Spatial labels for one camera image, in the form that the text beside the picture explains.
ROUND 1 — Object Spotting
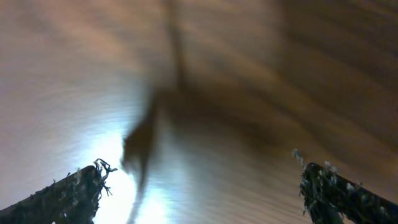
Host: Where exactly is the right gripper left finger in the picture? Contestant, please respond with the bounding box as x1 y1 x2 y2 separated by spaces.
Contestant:
1 159 117 224

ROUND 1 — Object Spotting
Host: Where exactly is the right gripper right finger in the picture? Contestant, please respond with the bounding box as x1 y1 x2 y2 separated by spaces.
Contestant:
292 149 397 224

